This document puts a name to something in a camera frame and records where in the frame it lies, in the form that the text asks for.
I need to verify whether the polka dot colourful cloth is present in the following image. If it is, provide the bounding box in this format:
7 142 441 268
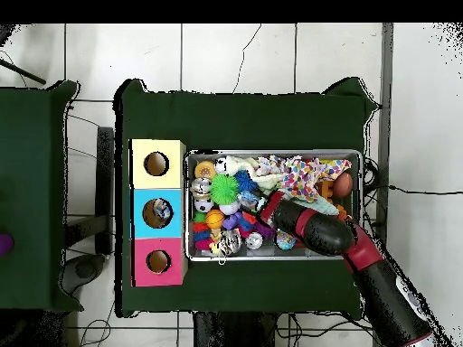
274 154 353 207

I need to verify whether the clear plastic bottle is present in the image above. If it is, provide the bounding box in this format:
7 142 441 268
151 201 174 224

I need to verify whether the wooden box with three holes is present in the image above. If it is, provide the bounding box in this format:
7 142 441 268
128 138 188 288

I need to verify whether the mint green fuzzy cloth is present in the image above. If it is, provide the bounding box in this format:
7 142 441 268
254 172 289 198

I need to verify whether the blue spiky rubber ball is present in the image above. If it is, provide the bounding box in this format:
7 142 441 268
234 170 259 193

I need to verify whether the green spiky rubber ball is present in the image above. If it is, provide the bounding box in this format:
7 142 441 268
209 173 241 206

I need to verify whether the crushed silver can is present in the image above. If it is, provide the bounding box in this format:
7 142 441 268
216 228 244 256

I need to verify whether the cream knitted cloth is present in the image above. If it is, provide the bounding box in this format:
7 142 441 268
214 155 260 177

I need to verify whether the small orange basketball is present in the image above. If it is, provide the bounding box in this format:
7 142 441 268
206 209 226 230

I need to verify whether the smooth silver can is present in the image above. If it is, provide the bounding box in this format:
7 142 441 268
190 177 213 200

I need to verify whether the brown toy football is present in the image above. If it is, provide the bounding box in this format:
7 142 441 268
332 172 355 201

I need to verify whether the toy burger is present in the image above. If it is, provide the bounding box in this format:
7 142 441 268
194 160 218 181

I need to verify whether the black upright panel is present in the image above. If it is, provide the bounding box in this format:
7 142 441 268
95 126 117 256

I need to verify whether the grey round floor base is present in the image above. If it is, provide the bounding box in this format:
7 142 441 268
71 254 106 285

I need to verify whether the dark green side table cloth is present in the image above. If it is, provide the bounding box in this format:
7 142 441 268
0 79 82 314

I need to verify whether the purple object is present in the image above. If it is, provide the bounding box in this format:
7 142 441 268
0 232 15 258

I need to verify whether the shallow wire mesh bin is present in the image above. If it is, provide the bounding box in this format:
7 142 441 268
184 148 364 261

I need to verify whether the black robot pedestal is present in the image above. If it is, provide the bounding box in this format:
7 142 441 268
191 310 292 347

